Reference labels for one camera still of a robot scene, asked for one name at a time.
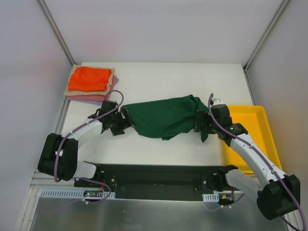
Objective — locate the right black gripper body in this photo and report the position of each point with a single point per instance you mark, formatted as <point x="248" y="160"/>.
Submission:
<point x="200" y="123"/>

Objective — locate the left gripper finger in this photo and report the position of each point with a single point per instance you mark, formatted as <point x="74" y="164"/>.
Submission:
<point x="117" y="131"/>
<point x="125" y="121"/>

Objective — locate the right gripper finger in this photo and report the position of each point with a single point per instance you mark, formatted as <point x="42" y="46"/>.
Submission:
<point x="200" y="115"/>
<point x="199" y="126"/>

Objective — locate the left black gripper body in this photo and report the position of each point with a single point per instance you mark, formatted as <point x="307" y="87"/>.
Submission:
<point x="119" y="122"/>

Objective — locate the dark green t shirt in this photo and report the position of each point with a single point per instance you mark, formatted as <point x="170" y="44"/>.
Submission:
<point x="165" y="119"/>

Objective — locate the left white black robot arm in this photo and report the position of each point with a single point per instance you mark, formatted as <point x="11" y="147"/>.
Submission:
<point x="59" y="153"/>

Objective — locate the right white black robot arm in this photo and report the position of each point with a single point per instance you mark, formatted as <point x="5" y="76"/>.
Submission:
<point x="275" y="193"/>

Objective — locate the folded pink t shirt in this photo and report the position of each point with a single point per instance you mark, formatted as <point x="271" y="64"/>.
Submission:
<point x="96" y="98"/>

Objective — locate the folded beige t shirt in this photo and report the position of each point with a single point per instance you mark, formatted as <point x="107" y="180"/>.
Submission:
<point x="95" y="92"/>

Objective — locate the yellow plastic tray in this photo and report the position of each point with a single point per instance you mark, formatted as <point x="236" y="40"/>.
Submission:
<point x="255" y="121"/>

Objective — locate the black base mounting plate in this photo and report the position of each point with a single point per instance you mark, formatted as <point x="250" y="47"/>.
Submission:
<point x="154" y="182"/>

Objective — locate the folded orange t shirt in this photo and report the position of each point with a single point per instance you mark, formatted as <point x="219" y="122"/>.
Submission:
<point x="89" y="79"/>

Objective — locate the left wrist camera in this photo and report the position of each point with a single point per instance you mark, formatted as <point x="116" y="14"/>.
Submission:
<point x="107" y="107"/>

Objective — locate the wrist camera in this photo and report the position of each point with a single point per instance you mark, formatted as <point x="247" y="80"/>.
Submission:
<point x="107" y="107"/>
<point x="221" y="112"/>

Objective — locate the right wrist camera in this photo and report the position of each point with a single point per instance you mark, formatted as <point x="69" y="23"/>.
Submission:
<point x="221" y="112"/>

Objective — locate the right white cable duct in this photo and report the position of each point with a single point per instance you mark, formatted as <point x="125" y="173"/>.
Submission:
<point x="211" y="197"/>

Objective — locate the white cable duct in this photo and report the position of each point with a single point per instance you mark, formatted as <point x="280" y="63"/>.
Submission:
<point x="76" y="194"/>
<point x="211" y="197"/>

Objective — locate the left white cable duct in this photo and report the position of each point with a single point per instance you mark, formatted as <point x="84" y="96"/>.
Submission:
<point x="76" y="194"/>

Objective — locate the aluminium front rail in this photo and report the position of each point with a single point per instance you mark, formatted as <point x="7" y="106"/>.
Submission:
<point x="42" y="180"/>

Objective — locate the left aluminium frame post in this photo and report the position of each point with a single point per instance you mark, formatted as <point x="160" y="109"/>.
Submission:
<point x="56" y="31"/>

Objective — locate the aluminium frame post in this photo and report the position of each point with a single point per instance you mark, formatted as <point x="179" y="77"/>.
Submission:
<point x="56" y="31"/>
<point x="267" y="32"/>

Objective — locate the right aluminium frame post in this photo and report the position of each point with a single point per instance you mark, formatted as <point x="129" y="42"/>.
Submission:
<point x="267" y="32"/>

